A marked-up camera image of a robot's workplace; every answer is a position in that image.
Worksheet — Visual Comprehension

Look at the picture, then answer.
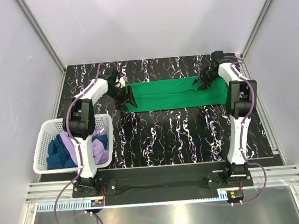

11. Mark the white plastic laundry basket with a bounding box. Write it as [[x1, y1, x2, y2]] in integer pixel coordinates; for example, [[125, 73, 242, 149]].
[[33, 114, 113, 174]]

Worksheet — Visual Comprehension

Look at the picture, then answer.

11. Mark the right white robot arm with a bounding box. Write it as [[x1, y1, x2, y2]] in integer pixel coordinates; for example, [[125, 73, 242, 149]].
[[193, 51, 257, 189]]

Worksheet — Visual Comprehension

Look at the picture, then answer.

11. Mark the right orange connector box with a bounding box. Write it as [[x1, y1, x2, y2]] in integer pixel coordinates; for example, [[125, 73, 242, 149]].
[[228, 190, 244, 199]]

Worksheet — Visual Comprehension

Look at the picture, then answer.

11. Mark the aluminium frame post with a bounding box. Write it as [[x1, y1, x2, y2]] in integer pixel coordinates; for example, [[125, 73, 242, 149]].
[[240, 0, 274, 59], [14, 0, 67, 74]]

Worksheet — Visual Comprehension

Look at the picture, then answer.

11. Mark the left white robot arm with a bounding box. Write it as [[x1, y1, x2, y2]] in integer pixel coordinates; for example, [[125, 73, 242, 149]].
[[62, 63, 138, 196]]

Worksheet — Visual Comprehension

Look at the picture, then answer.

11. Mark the left aluminium frame post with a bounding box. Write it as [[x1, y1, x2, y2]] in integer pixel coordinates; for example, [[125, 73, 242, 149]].
[[14, 0, 67, 74]]

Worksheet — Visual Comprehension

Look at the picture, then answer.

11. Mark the left orange connector box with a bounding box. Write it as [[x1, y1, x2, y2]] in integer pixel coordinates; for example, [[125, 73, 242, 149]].
[[91, 199, 104, 207]]

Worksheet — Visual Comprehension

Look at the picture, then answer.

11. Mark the lilac t shirt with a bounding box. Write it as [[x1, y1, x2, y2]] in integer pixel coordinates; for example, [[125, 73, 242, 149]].
[[60, 127, 109, 168]]

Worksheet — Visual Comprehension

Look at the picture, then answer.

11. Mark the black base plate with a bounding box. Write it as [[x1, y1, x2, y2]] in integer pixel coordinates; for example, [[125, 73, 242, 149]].
[[70, 159, 255, 209]]

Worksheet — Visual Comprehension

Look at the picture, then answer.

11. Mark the dark blue t shirt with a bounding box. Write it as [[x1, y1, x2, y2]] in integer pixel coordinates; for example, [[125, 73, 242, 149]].
[[44, 133, 111, 170]]

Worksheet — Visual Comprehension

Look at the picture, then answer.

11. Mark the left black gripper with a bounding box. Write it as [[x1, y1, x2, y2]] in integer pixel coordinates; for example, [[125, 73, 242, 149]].
[[104, 85, 138, 114]]

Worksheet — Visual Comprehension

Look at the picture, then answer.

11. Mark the green t shirt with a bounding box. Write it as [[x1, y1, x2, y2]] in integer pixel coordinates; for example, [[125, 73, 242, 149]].
[[126, 77, 227, 113]]

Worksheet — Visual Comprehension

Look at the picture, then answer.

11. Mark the purple cable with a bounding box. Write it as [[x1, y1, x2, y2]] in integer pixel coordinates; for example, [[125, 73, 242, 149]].
[[239, 161, 269, 204], [51, 178, 105, 224]]

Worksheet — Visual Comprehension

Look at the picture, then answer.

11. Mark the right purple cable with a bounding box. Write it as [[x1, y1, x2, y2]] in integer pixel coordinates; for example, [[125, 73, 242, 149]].
[[239, 161, 269, 204]]

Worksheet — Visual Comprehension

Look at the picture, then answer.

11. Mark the right aluminium frame post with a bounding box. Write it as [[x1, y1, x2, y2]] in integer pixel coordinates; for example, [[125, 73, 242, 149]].
[[240, 0, 274, 59]]

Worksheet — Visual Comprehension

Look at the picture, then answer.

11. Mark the white slotted cable duct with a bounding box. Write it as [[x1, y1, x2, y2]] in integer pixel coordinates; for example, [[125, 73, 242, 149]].
[[37, 190, 232, 214]]

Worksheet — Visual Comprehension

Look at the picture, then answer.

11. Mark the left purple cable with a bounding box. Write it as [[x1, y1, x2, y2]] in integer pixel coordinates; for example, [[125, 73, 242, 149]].
[[51, 178, 105, 224]]

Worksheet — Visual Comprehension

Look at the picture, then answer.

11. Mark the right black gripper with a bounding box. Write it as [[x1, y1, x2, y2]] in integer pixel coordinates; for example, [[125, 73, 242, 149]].
[[191, 65, 220, 91]]

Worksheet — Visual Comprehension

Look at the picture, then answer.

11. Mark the aluminium front rail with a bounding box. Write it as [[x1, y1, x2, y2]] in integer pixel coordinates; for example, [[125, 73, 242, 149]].
[[26, 165, 299, 202]]

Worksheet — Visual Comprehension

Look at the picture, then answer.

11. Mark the orange connector box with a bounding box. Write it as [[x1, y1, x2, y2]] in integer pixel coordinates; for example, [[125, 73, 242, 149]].
[[91, 199, 104, 207], [228, 190, 244, 199]]

